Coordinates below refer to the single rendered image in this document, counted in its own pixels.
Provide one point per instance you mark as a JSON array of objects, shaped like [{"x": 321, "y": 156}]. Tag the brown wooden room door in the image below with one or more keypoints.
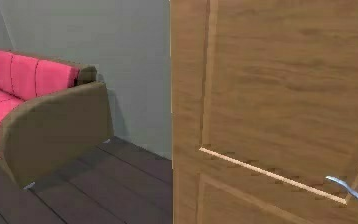
[{"x": 270, "y": 83}]

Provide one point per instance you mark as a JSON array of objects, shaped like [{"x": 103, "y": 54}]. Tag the brown sofa with pink cushions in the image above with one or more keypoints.
[{"x": 57, "y": 133}]

